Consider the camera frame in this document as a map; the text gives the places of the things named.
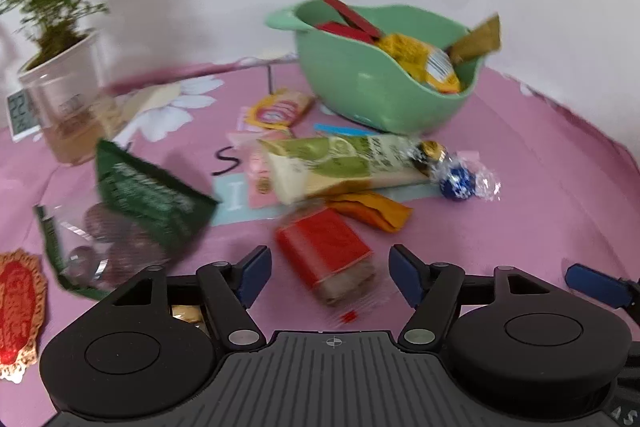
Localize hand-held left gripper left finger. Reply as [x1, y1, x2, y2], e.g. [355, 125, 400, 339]
[112, 245, 273, 352]

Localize yellow and pink round-print packet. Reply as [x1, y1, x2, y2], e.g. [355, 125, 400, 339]
[236, 89, 316, 131]

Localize red embroidered patch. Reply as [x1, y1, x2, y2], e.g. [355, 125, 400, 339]
[0, 249, 48, 381]

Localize olive brown snack packet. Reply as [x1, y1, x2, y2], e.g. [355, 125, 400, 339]
[445, 13, 502, 64]

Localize pink snack packet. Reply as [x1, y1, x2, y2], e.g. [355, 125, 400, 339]
[226, 131, 282, 209]

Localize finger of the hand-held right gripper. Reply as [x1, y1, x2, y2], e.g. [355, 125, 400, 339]
[565, 263, 640, 309]

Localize red and white snack bag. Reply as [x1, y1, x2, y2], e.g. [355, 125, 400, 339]
[315, 0, 383, 44]

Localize yellow snack packet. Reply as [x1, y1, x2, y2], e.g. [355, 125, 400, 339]
[375, 33, 462, 94]

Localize green snack bag clear window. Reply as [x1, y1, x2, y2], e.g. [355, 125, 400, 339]
[34, 139, 221, 301]

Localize white digital clock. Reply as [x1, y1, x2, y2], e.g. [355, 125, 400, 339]
[6, 89, 42, 142]

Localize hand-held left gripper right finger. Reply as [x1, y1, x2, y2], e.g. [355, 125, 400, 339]
[388, 244, 548, 353]

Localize long green and cream packet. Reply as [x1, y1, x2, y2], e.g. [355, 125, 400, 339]
[257, 134, 431, 206]

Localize gold foil wrapped candy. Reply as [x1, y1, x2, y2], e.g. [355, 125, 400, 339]
[407, 139, 449, 180]
[171, 304, 207, 327]

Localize orange snack packet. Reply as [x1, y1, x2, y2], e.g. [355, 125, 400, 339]
[325, 192, 413, 234]

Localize potted plant in clear cup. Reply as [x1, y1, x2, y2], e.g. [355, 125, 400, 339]
[0, 0, 132, 166]

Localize green plastic bowl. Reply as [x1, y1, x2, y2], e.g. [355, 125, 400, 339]
[265, 0, 486, 135]

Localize red cake snack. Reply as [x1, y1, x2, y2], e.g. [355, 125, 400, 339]
[275, 207, 379, 323]

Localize blue foil wrapped candy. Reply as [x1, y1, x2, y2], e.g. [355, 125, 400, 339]
[436, 152, 502, 204]

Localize pink floral tablecloth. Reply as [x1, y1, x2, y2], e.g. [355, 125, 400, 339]
[0, 52, 640, 427]

